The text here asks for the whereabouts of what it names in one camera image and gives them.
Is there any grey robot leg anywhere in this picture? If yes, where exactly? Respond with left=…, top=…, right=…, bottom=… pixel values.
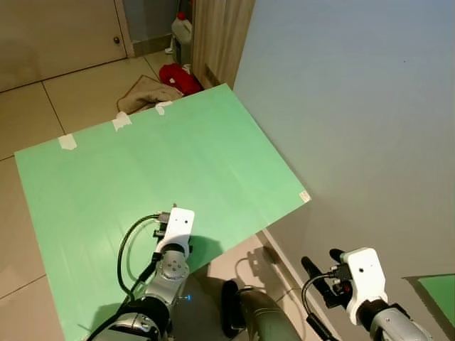
left=219, top=279, right=303, bottom=341

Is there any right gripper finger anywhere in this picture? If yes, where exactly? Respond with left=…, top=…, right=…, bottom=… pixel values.
left=301, top=256, right=324, bottom=286

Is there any white bottle red cap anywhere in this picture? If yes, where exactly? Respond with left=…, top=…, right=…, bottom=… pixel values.
left=171, top=11, right=195, bottom=65

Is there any wood grain panel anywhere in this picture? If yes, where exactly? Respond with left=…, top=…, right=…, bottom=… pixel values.
left=191, top=0, right=257, bottom=91

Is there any red cloth bundle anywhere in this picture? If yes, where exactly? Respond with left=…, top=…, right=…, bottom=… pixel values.
left=158, top=63, right=205, bottom=97

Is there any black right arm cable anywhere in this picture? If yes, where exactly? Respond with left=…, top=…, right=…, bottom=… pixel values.
left=301, top=274, right=338, bottom=341

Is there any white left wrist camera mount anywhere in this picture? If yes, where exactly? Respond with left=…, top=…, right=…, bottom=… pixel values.
left=154, top=207, right=196, bottom=258

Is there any beige cloth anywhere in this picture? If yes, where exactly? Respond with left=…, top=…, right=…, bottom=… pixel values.
left=116, top=74, right=184, bottom=116

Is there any light wooden door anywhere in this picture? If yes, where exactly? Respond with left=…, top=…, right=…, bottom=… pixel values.
left=0, top=0, right=134, bottom=93

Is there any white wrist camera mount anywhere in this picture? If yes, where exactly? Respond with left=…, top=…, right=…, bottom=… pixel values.
left=154, top=207, right=196, bottom=258
left=329, top=247, right=389, bottom=327

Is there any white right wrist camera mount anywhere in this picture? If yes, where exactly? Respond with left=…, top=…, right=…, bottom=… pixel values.
left=329, top=247, right=389, bottom=327

